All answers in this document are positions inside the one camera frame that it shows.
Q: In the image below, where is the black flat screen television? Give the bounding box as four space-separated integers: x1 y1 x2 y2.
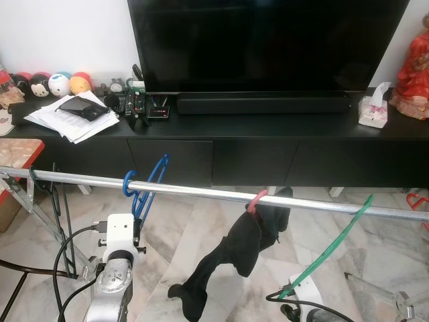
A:
127 0 411 95

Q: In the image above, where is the white paper stack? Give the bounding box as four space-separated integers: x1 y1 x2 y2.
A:
25 91 121 145

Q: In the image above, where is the black printed t-shirt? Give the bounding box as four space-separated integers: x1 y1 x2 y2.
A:
168 186 294 322

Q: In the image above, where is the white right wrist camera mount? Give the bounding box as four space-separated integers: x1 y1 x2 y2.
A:
295 275 326 316

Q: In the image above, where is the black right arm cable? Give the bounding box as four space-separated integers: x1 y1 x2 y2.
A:
266 292 353 322

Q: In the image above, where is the silver metal clothes rack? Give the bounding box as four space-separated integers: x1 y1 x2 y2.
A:
0 166 429 321

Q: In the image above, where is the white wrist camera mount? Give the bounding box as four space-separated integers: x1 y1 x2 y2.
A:
101 213 141 262
295 275 326 316

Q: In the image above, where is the green plastic hanger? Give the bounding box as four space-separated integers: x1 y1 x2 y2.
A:
277 195 374 301

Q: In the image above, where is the orange round plush head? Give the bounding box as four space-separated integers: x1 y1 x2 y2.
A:
69 72 95 95

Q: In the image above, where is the thin black hanger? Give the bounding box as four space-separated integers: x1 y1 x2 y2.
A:
30 166 78 277

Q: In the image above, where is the blue plastic hanger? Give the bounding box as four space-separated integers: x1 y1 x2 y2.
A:
123 154 170 232

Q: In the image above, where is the black soundbar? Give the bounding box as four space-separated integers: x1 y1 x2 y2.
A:
176 93 351 115

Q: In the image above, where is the marble pattern folding table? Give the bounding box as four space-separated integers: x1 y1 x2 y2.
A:
0 138 46 202

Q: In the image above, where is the Mickey Mouse plush head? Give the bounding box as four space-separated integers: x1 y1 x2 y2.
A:
28 72 52 98

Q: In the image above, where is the black TV cabinet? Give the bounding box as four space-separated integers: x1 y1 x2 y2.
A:
0 87 429 190

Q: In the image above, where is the black remote control stand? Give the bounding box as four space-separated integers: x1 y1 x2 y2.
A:
121 64 151 129

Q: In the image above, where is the red laughing Buddha statue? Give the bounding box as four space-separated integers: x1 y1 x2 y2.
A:
391 13 429 121

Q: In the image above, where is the pink plastic hanger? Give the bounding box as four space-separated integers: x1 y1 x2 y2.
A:
246 189 269 215

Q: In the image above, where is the small black electronic box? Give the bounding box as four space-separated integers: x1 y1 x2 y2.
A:
147 96 170 120

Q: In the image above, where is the white tissue box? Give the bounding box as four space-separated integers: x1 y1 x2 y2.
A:
358 82 391 129

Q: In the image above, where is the red wire hanger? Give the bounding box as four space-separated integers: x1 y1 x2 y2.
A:
406 193 429 232

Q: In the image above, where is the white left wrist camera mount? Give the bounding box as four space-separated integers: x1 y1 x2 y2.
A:
101 213 141 262

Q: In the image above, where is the Minnie Mouse plush head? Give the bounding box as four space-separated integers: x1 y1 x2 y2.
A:
12 72 33 95

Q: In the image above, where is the black wallet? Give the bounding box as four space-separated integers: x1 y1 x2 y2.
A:
57 96 109 121

